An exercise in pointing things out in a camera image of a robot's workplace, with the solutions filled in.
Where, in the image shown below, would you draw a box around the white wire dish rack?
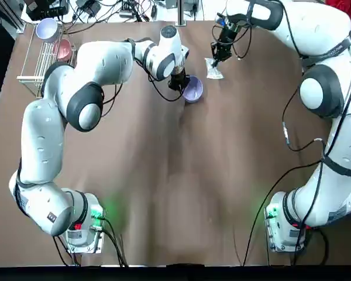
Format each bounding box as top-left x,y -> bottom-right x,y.
16,22 -> 78,98

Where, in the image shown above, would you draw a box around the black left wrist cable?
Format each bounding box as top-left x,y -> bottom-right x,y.
147,69 -> 184,103

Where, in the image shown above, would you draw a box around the purple bowl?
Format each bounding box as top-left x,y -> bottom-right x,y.
35,18 -> 60,42
182,75 -> 205,104

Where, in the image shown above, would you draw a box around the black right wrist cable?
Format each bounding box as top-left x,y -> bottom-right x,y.
229,16 -> 253,61

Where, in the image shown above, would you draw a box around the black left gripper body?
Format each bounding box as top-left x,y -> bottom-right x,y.
167,73 -> 191,92

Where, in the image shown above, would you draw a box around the black left arm base cable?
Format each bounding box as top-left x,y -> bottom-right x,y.
51,215 -> 130,268

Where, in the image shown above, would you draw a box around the black power adapter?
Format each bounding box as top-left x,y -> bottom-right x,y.
77,0 -> 102,18

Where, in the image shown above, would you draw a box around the black cable hub bundle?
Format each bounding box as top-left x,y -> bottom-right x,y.
118,0 -> 159,23

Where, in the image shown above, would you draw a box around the pink bowl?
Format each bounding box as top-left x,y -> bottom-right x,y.
54,39 -> 73,62

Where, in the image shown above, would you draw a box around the long black table cable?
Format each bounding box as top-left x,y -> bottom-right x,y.
240,159 -> 326,268

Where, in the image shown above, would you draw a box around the black power supply units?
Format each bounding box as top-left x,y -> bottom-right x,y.
164,0 -> 200,13

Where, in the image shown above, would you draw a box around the silver sponge cloth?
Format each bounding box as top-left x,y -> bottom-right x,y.
204,57 -> 224,80

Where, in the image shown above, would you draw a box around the black right arm base cable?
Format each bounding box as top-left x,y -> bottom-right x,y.
289,225 -> 330,266

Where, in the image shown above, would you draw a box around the black arm base cable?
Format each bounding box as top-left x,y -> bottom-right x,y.
289,225 -> 330,266
51,215 -> 130,268

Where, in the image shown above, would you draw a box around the black cable with silver connector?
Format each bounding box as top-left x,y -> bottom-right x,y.
281,84 -> 329,153

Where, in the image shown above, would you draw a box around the black electronics box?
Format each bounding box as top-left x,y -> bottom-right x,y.
25,0 -> 70,22

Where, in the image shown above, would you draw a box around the aluminium profile post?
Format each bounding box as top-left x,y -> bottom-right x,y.
176,0 -> 187,26

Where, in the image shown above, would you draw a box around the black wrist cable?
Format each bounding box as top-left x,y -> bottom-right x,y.
147,69 -> 184,103
229,16 -> 253,61

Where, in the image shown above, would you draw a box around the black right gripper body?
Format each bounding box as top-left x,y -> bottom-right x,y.
217,26 -> 238,48

